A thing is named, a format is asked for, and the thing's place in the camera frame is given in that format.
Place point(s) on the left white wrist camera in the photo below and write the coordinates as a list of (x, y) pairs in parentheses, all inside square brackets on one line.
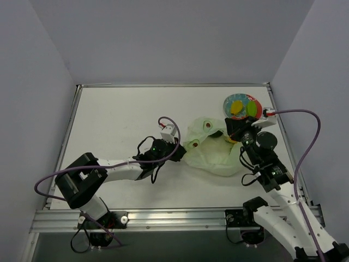
[(168, 133)]

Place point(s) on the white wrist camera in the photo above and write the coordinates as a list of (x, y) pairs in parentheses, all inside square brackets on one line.
[(267, 119), (168, 133)]

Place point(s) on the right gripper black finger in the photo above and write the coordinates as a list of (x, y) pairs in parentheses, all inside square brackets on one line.
[(245, 122), (232, 126)]

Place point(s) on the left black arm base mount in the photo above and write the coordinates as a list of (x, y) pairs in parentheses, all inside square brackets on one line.
[(111, 220)]

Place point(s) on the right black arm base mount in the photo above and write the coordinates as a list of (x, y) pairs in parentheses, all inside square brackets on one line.
[(235, 218)]

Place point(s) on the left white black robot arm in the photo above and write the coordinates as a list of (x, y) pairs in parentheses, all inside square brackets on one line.
[(85, 176)]

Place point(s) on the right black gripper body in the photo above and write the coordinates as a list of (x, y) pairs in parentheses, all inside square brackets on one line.
[(237, 127)]

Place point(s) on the yellow fake fruit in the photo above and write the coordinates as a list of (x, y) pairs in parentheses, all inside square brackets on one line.
[(236, 107)]

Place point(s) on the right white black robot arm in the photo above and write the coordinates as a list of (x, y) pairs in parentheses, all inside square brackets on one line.
[(301, 234)]

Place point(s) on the light green plastic bag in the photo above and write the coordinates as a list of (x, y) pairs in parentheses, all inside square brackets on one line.
[(214, 155)]

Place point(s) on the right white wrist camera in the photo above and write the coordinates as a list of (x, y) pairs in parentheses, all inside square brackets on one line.
[(267, 119)]

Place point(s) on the aluminium front rail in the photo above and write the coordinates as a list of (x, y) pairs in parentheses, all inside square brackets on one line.
[(197, 219)]

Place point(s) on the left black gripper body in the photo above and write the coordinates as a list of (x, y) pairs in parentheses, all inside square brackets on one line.
[(174, 152)]

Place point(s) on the green fake fruit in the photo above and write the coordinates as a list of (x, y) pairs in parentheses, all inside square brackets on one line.
[(251, 109)]

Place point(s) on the red teal floral plate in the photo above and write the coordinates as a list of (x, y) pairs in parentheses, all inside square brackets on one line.
[(245, 98)]

